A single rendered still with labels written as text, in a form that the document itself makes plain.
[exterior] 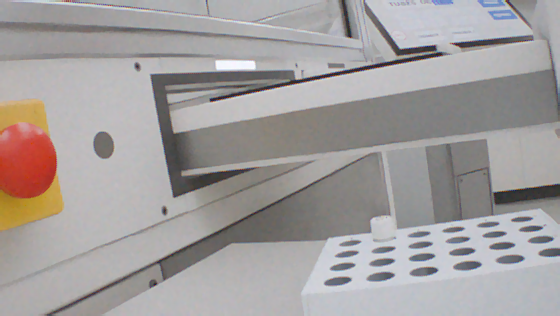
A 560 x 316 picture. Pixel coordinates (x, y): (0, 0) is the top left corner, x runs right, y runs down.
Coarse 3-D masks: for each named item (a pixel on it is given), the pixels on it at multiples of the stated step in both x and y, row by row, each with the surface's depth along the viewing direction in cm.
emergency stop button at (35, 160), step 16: (16, 128) 23; (32, 128) 24; (0, 144) 23; (16, 144) 23; (32, 144) 24; (48, 144) 25; (0, 160) 22; (16, 160) 23; (32, 160) 24; (48, 160) 25; (0, 176) 22; (16, 176) 23; (32, 176) 24; (48, 176) 25; (16, 192) 23; (32, 192) 24
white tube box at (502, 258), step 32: (448, 224) 26; (480, 224) 25; (512, 224) 24; (544, 224) 22; (320, 256) 25; (352, 256) 24; (384, 256) 23; (416, 256) 23; (448, 256) 21; (480, 256) 20; (512, 256) 20; (544, 256) 19; (320, 288) 21; (352, 288) 20; (384, 288) 19; (416, 288) 19; (448, 288) 19; (480, 288) 18; (512, 288) 18; (544, 288) 18
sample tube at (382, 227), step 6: (384, 216) 26; (372, 222) 26; (378, 222) 26; (384, 222) 26; (390, 222) 26; (372, 228) 26; (378, 228) 26; (384, 228) 26; (390, 228) 26; (372, 234) 26; (378, 234) 26; (384, 234) 26; (390, 234) 26; (378, 240) 26; (384, 240) 26; (390, 240) 26
